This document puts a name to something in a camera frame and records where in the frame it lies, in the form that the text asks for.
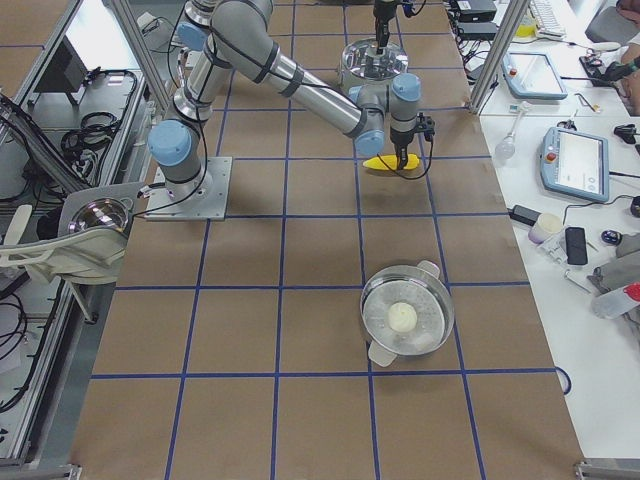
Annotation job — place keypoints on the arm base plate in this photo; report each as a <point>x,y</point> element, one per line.
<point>205,197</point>

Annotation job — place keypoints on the blue teach pendant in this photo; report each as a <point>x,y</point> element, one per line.
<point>575,164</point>
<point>531,75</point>

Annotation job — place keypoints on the white paper cup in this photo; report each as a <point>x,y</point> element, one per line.
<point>545,226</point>

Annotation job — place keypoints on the black power adapter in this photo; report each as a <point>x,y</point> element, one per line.
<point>523,215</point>

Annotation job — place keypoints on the near blue teach pendant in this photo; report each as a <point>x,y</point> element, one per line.
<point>575,164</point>

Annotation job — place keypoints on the yellow toy corn cob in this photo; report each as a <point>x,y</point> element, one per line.
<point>388,162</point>

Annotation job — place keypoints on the glass pot lid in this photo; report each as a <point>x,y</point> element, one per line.
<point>374,59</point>

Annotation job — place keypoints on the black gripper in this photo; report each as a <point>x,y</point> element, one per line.
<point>401,139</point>
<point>382,24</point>

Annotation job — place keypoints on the aluminium frame post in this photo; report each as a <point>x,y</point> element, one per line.
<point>506,31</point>

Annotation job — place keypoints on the black handled scissors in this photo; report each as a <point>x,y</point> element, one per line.
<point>568,124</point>

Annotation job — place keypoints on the white steamed bun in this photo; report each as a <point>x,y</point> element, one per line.
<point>402,317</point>

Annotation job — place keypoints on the black phone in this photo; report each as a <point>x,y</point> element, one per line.
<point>576,246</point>

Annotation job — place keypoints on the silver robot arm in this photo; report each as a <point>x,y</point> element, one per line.
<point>237,39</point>

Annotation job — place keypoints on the steel steamer pot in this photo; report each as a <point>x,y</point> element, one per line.
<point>418,285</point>

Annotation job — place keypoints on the white light bulb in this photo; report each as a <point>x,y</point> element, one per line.
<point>505,149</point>

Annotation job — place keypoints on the far blue teach pendant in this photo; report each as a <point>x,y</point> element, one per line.
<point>531,75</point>

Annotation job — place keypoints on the pale green electric pot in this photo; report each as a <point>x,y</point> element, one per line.
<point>372,75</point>

